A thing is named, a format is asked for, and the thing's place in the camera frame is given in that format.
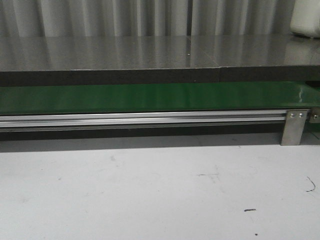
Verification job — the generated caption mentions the green conveyor belt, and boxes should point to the green conveyor belt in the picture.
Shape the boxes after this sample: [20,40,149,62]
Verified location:
[0,81,320,115]

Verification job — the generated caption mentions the grey pleated curtain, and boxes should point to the grey pleated curtain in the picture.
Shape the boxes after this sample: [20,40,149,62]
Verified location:
[0,0,295,37]

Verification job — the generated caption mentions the steel end bracket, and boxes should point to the steel end bracket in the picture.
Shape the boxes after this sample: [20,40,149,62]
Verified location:
[308,107,320,124]

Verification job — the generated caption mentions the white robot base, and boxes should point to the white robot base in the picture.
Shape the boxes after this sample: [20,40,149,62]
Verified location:
[290,0,320,38]

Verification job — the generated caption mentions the aluminium conveyor side rail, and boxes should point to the aluminium conveyor side rail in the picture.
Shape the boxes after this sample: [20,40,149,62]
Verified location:
[0,109,287,129]

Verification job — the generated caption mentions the steel conveyor support bracket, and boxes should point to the steel conveyor support bracket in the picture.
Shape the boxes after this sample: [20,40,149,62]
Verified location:
[280,109,308,146]

